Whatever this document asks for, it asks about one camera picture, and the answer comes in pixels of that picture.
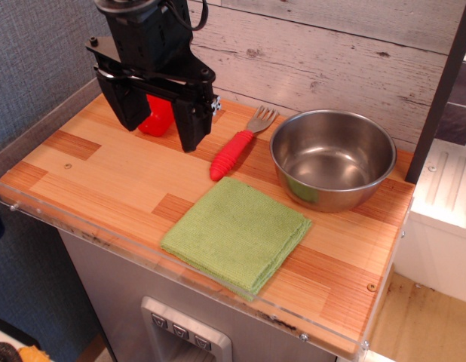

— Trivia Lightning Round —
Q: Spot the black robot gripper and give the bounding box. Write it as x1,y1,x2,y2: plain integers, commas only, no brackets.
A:
87,1,220,153

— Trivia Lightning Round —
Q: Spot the stainless steel pot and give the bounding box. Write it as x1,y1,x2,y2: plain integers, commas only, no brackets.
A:
270,109,397,213

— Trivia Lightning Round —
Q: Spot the green folded cloth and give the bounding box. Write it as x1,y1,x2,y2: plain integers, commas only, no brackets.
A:
161,177,311,301

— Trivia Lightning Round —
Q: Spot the red toy pepper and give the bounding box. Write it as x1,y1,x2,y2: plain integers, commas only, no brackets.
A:
138,95,174,137

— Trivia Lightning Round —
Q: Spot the clear acrylic table guard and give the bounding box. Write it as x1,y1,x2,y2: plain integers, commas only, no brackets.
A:
0,171,414,360

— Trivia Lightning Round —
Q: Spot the silver toy fridge cabinet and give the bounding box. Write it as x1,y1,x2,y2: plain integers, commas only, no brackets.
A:
60,232,336,361

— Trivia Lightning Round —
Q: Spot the orange object at corner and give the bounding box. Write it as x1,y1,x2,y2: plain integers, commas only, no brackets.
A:
17,345,51,362

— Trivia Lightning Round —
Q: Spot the white toy sink unit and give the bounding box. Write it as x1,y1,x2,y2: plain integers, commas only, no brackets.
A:
394,140,466,302

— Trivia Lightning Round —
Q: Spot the fork with red handle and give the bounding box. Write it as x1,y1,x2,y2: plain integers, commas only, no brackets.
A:
210,106,279,181

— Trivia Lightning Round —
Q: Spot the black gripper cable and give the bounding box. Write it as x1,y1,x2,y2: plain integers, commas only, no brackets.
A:
163,0,210,32

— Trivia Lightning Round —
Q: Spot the dark vertical post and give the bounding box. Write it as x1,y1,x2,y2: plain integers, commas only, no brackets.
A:
405,5,466,184

